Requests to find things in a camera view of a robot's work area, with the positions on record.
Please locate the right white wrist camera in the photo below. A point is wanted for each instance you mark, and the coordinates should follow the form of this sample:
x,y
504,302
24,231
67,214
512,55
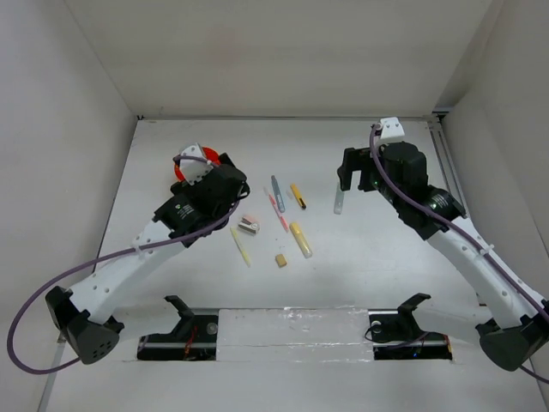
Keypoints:
x,y
389,128

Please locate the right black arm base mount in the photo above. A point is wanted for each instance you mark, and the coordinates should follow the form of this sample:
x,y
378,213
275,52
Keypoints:
x,y
396,336

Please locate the yellow black utility knife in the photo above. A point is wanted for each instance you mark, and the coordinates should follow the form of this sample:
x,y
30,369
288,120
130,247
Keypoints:
x,y
298,196

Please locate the aluminium frame rail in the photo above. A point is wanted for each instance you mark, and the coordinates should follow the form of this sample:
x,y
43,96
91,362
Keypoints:
x,y
450,175

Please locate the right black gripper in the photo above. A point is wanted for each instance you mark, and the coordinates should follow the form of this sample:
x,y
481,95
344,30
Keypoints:
x,y
356,159

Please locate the small tan eraser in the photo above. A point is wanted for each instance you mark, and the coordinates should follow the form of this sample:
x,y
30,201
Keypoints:
x,y
280,260

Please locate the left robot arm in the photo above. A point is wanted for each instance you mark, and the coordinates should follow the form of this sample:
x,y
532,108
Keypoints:
x,y
91,315

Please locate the thin pink highlighter pen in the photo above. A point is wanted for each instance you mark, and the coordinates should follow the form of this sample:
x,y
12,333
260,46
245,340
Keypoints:
x,y
276,210

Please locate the thin yellow highlighter pen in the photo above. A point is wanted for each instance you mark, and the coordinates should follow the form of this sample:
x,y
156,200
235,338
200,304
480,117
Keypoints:
x,y
240,247

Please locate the green highlighter marker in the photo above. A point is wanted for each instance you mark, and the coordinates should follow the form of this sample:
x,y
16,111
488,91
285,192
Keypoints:
x,y
339,201

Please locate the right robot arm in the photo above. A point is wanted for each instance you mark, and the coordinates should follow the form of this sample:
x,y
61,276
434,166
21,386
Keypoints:
x,y
513,322

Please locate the thick yellow highlighter marker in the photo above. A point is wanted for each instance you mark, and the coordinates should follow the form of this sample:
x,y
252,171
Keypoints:
x,y
299,236

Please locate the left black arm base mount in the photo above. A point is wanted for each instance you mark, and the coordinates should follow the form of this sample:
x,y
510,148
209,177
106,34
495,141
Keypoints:
x,y
192,338

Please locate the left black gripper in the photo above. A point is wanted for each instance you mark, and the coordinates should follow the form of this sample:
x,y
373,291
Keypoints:
x,y
185,188

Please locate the orange round organizer container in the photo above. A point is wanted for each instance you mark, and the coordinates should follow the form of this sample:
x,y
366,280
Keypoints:
x,y
212,153

